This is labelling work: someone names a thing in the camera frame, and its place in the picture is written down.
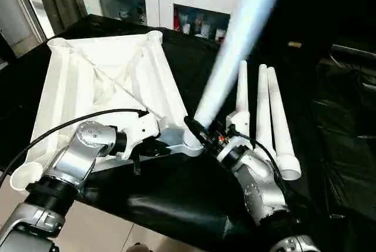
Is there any white plastic table top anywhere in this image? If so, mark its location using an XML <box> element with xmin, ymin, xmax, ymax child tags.
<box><xmin>9</xmin><ymin>30</ymin><xmax>205</xmax><ymax>193</ymax></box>

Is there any white plastic table leg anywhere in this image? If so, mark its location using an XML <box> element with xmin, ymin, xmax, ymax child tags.
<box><xmin>254</xmin><ymin>63</ymin><xmax>278</xmax><ymax>162</ymax></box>
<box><xmin>266</xmin><ymin>68</ymin><xmax>303</xmax><ymax>182</ymax></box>
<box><xmin>182</xmin><ymin>0</ymin><xmax>293</xmax><ymax>153</ymax></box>
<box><xmin>234</xmin><ymin>59</ymin><xmax>250</xmax><ymax>117</ymax></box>

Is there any black plastic mat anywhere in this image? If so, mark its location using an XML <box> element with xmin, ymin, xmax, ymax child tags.
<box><xmin>0</xmin><ymin>14</ymin><xmax>376</xmax><ymax>252</ymax></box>

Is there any white jar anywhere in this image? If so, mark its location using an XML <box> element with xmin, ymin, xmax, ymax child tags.
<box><xmin>199</xmin><ymin>22</ymin><xmax>211</xmax><ymax>38</ymax></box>

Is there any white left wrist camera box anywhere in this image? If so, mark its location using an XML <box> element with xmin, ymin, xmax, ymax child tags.
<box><xmin>116</xmin><ymin>110</ymin><xmax>162</xmax><ymax>161</ymax></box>

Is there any black left camera cable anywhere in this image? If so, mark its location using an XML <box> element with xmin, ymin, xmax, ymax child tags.
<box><xmin>0</xmin><ymin>108</ymin><xmax>150</xmax><ymax>185</ymax></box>

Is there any black camera cable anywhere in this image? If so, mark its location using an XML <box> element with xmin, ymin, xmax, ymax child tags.
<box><xmin>233</xmin><ymin>130</ymin><xmax>290</xmax><ymax>206</ymax></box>
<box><xmin>0</xmin><ymin>108</ymin><xmax>150</xmax><ymax>185</ymax></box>

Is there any black right camera cable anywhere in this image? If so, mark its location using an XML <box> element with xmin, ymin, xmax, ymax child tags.
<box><xmin>233</xmin><ymin>130</ymin><xmax>290</xmax><ymax>206</ymax></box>

